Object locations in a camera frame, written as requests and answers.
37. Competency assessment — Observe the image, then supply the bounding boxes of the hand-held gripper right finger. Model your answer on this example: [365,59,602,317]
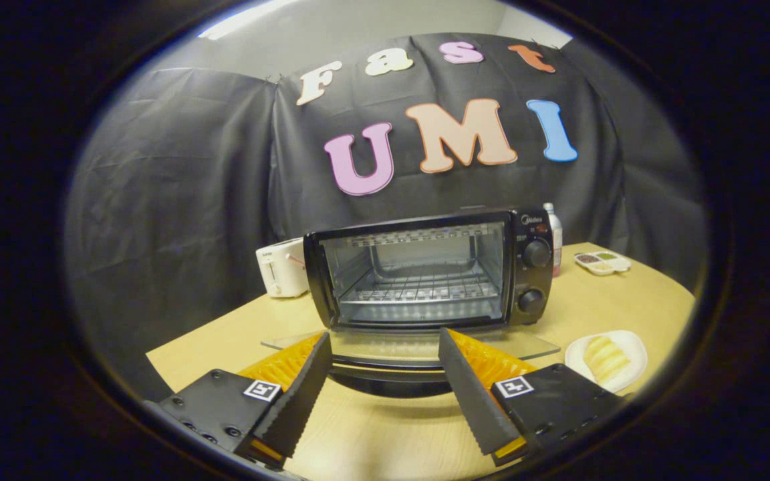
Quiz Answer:
[438,327,628,468]

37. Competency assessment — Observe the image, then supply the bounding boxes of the white divided condiment tray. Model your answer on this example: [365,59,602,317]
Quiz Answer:
[573,251,632,277]

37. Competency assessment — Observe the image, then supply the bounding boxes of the pink bottle with white cap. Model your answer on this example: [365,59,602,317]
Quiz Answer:
[543,202,563,277]

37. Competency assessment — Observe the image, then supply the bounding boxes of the white square plate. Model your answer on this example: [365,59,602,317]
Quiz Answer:
[564,330,648,393]

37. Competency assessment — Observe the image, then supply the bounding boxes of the pale yellow bread slices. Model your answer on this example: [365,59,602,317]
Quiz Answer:
[583,335,632,385]

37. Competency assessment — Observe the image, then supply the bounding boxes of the black toaster oven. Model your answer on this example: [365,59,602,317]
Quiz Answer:
[261,207,563,399]

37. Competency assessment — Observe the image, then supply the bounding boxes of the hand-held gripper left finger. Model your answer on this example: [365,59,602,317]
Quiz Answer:
[154,332,334,470]

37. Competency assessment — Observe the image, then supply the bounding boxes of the white pop-up toaster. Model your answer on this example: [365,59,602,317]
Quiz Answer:
[255,238,310,299]

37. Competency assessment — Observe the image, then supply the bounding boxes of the black backdrop cloth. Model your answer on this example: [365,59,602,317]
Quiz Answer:
[64,33,708,403]

